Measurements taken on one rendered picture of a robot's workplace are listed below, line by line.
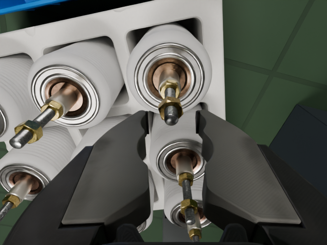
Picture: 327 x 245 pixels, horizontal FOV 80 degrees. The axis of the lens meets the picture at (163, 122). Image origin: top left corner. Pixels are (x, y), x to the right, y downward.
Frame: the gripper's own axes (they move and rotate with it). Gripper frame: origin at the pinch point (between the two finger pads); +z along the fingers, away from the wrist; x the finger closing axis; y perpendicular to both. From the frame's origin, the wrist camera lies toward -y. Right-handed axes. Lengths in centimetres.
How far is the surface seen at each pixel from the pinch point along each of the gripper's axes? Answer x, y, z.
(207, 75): 4.0, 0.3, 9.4
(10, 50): -21.5, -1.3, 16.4
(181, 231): 2.8, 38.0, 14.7
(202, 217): 5.4, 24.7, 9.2
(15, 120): -19.1, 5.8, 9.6
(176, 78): 0.6, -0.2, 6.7
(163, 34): -0.6, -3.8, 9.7
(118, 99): -8.4, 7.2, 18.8
